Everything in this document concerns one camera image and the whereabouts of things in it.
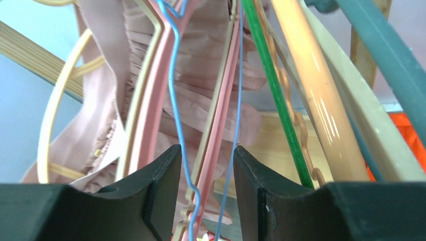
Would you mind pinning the teal hanger on rack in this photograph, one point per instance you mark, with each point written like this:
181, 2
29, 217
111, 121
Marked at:
399, 67

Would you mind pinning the peach hanger on rack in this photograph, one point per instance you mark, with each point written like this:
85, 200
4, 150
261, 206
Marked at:
321, 98

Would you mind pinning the light blue hanger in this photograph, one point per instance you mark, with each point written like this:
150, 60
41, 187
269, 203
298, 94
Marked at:
176, 99

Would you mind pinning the wooden hanger rack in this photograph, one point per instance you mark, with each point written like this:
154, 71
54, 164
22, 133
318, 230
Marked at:
24, 96

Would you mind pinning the beige plastic hanger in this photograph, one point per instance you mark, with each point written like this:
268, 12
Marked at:
70, 156

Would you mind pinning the pink hanger on rack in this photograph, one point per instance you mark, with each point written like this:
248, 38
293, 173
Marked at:
155, 80

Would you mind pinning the orange garment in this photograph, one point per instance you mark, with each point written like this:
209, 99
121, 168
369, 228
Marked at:
406, 133

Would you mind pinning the pink pleated skirt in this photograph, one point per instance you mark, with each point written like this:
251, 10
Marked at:
124, 34

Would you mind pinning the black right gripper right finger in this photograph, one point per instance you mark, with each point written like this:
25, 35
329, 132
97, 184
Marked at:
271, 206

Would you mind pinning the cream hanger on rack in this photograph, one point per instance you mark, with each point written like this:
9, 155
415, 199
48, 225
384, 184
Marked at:
339, 102

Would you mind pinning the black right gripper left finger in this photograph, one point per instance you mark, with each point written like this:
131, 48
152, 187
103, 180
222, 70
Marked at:
141, 206

